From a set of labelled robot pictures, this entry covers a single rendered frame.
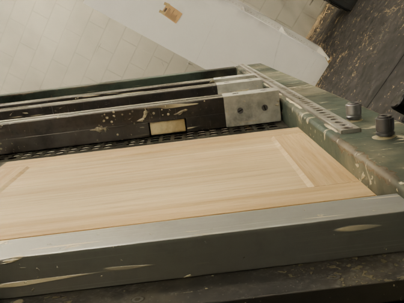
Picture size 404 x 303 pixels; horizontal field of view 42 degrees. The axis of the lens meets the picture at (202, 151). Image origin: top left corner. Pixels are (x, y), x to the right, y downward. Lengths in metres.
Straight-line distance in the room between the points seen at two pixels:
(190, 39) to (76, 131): 3.39
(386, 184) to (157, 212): 0.26
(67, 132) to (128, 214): 0.61
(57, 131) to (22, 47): 5.23
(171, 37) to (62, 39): 2.00
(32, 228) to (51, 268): 0.15
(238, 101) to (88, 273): 0.75
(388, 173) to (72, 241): 0.33
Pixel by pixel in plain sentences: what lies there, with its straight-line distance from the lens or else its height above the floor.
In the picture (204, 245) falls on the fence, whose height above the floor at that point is 1.06.
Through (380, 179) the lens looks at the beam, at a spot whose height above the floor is 0.90.
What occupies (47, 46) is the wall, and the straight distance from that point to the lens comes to 6.33.
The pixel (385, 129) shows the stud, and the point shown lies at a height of 0.87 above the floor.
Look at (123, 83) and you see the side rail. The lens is 2.35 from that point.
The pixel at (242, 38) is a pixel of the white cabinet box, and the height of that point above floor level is 0.75.
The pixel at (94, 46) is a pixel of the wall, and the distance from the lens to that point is 6.17.
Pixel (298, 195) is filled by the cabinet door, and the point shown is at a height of 0.96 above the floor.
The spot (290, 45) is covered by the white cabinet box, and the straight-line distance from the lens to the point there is 4.56.
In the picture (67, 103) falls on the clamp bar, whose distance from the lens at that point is 1.50.
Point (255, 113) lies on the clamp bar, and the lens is 1.19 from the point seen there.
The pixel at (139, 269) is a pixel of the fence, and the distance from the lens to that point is 0.50.
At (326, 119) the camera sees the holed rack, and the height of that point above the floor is 0.90.
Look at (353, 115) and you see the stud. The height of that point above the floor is 0.87.
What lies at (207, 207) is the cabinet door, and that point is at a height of 1.05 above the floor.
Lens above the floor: 1.16
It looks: 7 degrees down
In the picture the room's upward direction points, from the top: 63 degrees counter-clockwise
